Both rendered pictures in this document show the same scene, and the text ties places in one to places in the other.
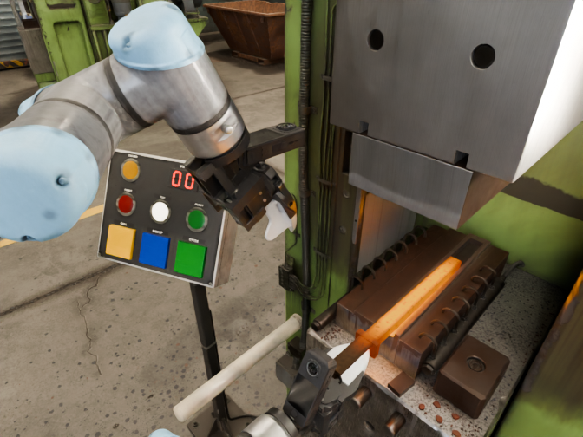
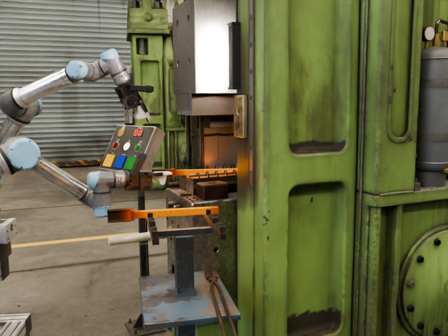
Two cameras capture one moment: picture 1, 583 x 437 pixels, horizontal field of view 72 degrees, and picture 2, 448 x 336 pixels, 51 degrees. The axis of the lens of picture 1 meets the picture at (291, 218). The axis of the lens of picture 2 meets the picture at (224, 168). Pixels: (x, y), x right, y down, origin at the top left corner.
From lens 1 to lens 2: 1.79 m
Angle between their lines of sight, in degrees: 32
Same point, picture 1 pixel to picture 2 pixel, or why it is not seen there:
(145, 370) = (115, 300)
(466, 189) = (191, 100)
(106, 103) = (96, 66)
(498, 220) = not seen: hidden behind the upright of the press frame
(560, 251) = not seen: hidden behind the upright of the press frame
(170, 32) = (110, 52)
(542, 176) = not seen: hidden behind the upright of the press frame
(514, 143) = (194, 81)
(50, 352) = (66, 285)
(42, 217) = (76, 72)
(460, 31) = (186, 56)
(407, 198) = (185, 111)
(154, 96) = (106, 65)
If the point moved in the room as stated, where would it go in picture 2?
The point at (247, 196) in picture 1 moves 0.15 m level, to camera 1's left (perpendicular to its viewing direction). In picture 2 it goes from (128, 98) to (101, 98)
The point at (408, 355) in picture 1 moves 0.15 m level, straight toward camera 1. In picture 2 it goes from (191, 183) to (164, 187)
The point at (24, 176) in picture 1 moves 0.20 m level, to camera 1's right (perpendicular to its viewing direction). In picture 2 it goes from (75, 64) to (117, 63)
